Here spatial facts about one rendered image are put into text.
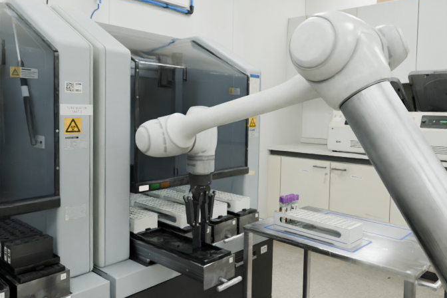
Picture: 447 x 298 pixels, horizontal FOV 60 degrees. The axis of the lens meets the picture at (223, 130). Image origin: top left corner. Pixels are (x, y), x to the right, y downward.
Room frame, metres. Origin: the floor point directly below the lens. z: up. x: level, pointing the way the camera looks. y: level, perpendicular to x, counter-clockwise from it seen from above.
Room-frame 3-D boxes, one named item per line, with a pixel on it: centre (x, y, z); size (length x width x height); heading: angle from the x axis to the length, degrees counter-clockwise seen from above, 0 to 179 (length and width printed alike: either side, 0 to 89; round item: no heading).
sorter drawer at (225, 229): (1.72, 0.22, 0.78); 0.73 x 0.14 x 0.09; 48
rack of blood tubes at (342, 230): (1.32, -0.33, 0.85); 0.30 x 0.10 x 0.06; 46
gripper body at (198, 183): (1.23, 0.07, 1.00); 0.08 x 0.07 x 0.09; 138
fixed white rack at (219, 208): (1.62, 0.12, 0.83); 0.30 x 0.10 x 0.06; 48
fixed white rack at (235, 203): (1.74, 0.02, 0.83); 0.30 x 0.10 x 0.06; 48
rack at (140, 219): (1.44, 0.37, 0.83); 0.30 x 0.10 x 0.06; 48
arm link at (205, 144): (1.22, 0.08, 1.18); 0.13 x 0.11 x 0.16; 140
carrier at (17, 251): (1.03, 0.52, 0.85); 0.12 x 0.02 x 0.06; 138
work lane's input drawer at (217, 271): (1.32, 0.24, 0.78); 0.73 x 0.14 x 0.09; 48
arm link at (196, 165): (1.23, 0.07, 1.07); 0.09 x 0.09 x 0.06
